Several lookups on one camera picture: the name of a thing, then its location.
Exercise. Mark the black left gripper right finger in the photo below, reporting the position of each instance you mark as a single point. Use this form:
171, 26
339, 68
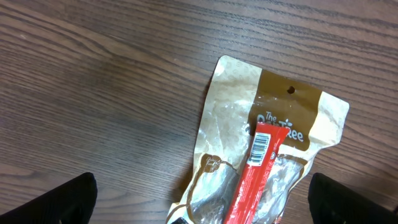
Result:
330, 202

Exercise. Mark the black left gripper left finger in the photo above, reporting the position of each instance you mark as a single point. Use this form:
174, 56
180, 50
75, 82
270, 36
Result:
70, 203

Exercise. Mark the red snack bar wrapper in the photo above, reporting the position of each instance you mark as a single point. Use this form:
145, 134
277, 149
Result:
258, 174

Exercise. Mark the white brown snack packet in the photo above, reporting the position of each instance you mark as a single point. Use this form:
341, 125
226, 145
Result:
240, 96

